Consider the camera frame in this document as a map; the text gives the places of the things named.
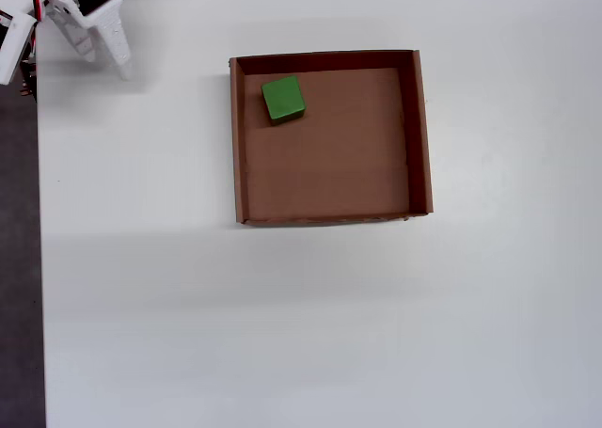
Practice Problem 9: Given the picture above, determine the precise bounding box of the green cube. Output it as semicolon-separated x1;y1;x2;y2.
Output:
261;74;308;127

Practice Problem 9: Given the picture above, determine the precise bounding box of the brown cardboard box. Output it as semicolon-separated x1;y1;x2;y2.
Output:
229;48;435;227

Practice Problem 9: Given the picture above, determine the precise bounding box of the white wrist camera plate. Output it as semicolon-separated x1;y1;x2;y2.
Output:
0;16;38;87

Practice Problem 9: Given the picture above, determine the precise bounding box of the small metal connector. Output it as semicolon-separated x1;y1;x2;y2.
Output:
18;58;38;103

